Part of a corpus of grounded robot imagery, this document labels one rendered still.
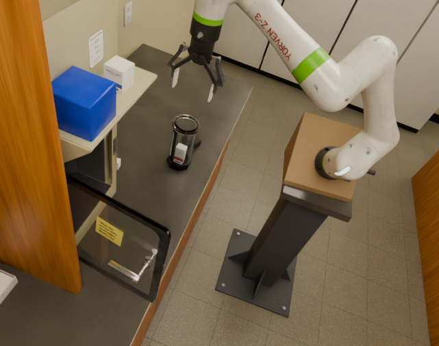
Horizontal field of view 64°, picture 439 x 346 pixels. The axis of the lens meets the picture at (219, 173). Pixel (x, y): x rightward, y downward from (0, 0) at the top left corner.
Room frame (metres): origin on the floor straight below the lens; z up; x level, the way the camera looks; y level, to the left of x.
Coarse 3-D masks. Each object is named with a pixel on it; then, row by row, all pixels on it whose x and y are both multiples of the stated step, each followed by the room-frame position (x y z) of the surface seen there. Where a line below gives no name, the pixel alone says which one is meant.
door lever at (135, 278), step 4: (112, 260) 0.39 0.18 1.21; (108, 264) 0.37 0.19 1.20; (112, 264) 0.38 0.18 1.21; (116, 264) 0.38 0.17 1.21; (144, 264) 0.40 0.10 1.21; (112, 268) 0.37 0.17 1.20; (116, 268) 0.37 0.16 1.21; (120, 268) 0.37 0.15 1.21; (124, 268) 0.38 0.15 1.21; (144, 268) 0.39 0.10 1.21; (148, 268) 0.40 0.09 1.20; (120, 272) 0.37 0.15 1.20; (124, 272) 0.37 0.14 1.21; (128, 272) 0.37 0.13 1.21; (132, 272) 0.37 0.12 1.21; (140, 272) 0.38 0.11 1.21; (128, 276) 0.36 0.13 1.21; (132, 276) 0.36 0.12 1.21; (136, 276) 0.37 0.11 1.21; (140, 276) 0.37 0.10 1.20; (132, 280) 0.36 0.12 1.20; (136, 280) 0.36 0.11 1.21
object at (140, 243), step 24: (72, 192) 0.45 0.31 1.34; (96, 192) 0.44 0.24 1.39; (72, 216) 0.45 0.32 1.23; (96, 216) 0.44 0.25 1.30; (120, 216) 0.42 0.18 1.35; (96, 240) 0.44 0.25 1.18; (144, 240) 0.41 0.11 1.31; (168, 240) 0.40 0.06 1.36; (96, 264) 0.44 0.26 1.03; (120, 264) 0.42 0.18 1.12; (144, 288) 0.41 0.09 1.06
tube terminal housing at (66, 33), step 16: (80, 0) 0.63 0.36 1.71; (96, 0) 0.68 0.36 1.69; (112, 0) 0.75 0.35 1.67; (64, 16) 0.57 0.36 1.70; (80, 16) 0.62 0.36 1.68; (96, 16) 0.68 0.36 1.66; (112, 16) 0.75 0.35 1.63; (48, 32) 0.53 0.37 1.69; (64, 32) 0.57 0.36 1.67; (80, 32) 0.62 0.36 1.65; (112, 32) 0.75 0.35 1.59; (48, 48) 0.52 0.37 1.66; (64, 48) 0.56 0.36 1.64; (80, 48) 0.62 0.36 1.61; (112, 48) 0.75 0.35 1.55; (64, 64) 0.56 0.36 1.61; (80, 64) 0.61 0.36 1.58; (112, 128) 0.75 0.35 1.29; (112, 144) 0.75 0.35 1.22; (112, 160) 0.75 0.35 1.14; (112, 176) 0.75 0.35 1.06; (112, 192) 0.75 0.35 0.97
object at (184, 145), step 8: (176, 120) 1.02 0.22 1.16; (184, 120) 1.06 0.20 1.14; (192, 120) 1.06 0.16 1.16; (176, 128) 0.97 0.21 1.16; (184, 128) 1.06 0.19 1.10; (192, 128) 1.06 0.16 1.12; (184, 136) 0.98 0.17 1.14; (192, 136) 1.00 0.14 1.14; (176, 144) 0.98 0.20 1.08; (184, 144) 0.98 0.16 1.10; (192, 144) 1.01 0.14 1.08; (176, 152) 0.98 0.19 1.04; (184, 152) 0.98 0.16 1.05; (176, 160) 0.98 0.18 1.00; (184, 160) 0.99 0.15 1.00
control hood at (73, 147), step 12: (144, 72) 0.76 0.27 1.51; (144, 84) 0.71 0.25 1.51; (120, 96) 0.63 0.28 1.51; (132, 96) 0.65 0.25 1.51; (120, 108) 0.59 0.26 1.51; (60, 132) 0.47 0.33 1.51; (108, 132) 0.52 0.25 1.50; (72, 144) 0.45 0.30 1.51; (84, 144) 0.46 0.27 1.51; (96, 144) 0.47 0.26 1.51; (72, 156) 0.45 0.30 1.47
